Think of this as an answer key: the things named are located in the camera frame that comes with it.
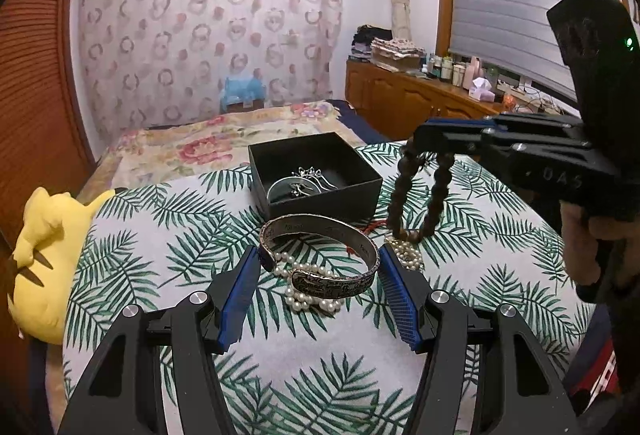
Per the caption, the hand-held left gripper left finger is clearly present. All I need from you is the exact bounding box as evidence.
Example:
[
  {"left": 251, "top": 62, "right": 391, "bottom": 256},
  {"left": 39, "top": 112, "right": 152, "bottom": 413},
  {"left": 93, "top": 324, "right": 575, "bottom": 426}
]
[{"left": 57, "top": 245, "right": 263, "bottom": 435}]

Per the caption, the small pearl bracelet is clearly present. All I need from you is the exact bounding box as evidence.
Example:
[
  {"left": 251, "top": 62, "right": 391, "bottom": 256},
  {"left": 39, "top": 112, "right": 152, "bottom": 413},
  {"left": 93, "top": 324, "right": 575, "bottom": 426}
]
[{"left": 384, "top": 236, "right": 426, "bottom": 272}]

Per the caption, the thin silver bangle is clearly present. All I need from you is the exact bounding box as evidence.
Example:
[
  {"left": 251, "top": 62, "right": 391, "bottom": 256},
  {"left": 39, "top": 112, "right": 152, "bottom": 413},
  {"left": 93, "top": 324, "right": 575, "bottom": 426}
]
[{"left": 266, "top": 175, "right": 301, "bottom": 203}]

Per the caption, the black jewelry box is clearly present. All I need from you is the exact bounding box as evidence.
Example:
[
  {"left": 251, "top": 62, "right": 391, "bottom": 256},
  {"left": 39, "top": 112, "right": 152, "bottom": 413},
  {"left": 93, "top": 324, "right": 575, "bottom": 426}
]
[{"left": 248, "top": 131, "right": 385, "bottom": 222}]

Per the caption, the pink tissue box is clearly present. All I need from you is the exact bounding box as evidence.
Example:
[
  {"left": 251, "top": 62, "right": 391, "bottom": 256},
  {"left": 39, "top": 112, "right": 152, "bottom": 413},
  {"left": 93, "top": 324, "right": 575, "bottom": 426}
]
[{"left": 467, "top": 76, "right": 497, "bottom": 103}]

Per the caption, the dark wooden bead bracelet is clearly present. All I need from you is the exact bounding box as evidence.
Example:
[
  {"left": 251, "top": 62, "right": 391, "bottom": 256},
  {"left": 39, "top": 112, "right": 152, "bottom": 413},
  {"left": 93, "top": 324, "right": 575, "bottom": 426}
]
[{"left": 387, "top": 146, "right": 457, "bottom": 244}]

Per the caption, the wooden louvred wardrobe door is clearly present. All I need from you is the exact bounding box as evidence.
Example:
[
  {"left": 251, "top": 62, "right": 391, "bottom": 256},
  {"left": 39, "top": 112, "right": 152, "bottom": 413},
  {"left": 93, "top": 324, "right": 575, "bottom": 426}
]
[{"left": 0, "top": 0, "right": 98, "bottom": 266}]

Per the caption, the silver hair pin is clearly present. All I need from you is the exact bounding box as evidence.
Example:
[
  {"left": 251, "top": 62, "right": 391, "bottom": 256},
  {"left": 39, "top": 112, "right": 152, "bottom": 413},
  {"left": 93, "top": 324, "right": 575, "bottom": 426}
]
[{"left": 289, "top": 166, "right": 338, "bottom": 198}]

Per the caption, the red and black bag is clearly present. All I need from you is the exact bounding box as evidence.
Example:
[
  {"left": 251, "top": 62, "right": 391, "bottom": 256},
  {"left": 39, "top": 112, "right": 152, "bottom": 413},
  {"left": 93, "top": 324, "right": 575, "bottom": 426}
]
[{"left": 562, "top": 305, "right": 626, "bottom": 418}]

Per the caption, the white pearl bracelet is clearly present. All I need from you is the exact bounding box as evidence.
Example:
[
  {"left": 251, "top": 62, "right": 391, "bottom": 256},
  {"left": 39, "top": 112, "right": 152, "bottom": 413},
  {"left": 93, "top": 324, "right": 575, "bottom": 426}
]
[{"left": 271, "top": 250, "right": 347, "bottom": 316}]

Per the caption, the person's right hand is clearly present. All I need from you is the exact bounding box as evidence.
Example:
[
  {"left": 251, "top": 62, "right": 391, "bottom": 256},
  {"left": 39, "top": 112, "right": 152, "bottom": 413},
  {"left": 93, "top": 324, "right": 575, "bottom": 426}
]
[{"left": 560, "top": 204, "right": 628, "bottom": 302}]

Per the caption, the blue plush toy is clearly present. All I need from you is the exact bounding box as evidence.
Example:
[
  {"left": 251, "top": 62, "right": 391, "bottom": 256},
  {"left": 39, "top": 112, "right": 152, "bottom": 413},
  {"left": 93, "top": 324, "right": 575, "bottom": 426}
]
[{"left": 220, "top": 74, "right": 267, "bottom": 107}]

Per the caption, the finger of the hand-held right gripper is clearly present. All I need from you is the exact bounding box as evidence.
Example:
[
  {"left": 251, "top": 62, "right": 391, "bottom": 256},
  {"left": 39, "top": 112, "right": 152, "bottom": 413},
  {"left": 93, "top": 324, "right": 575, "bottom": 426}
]
[
  {"left": 412, "top": 122, "right": 622, "bottom": 209},
  {"left": 425, "top": 112, "right": 592, "bottom": 144}
]

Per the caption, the silver engraved cuff bracelet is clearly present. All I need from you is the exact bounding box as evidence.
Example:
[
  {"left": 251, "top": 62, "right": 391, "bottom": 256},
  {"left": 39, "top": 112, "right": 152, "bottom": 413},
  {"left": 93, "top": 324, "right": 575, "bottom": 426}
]
[{"left": 259, "top": 214, "right": 381, "bottom": 300}]

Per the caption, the row of cosmetic bottles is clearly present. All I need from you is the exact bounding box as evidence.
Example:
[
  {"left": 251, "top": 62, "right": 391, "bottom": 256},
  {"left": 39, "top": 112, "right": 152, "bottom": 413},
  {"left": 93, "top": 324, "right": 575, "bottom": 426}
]
[{"left": 419, "top": 54, "right": 501, "bottom": 88}]

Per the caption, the stack of folded clothes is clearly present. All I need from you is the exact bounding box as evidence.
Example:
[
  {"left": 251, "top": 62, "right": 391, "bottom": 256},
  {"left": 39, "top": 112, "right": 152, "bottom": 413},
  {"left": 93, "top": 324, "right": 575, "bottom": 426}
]
[{"left": 350, "top": 28, "right": 426, "bottom": 72}]

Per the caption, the ring patterned curtain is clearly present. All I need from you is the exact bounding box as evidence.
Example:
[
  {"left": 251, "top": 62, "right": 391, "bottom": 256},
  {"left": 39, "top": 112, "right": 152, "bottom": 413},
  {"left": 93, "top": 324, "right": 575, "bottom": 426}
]
[{"left": 72, "top": 0, "right": 345, "bottom": 146}]

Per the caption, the floral bedspread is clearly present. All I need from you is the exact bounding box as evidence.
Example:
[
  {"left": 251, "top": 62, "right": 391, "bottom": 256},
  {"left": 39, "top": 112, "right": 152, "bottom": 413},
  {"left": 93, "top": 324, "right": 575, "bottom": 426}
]
[{"left": 75, "top": 99, "right": 391, "bottom": 206}]

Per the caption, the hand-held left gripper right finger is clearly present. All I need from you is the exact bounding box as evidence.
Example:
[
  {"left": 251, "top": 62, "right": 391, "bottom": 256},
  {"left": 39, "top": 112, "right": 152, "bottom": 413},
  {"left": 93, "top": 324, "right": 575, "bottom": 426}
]
[{"left": 377, "top": 245, "right": 583, "bottom": 435}]

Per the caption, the wooden cabinet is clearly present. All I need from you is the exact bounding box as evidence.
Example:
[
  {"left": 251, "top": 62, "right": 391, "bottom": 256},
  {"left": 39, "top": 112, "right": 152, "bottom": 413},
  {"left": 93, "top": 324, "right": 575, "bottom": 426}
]
[{"left": 345, "top": 58, "right": 506, "bottom": 142}]

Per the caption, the yellow plush toy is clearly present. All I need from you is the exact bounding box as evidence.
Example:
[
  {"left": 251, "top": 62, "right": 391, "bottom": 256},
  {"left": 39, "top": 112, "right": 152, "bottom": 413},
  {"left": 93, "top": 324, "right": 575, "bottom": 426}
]
[{"left": 7, "top": 187, "right": 117, "bottom": 346}]

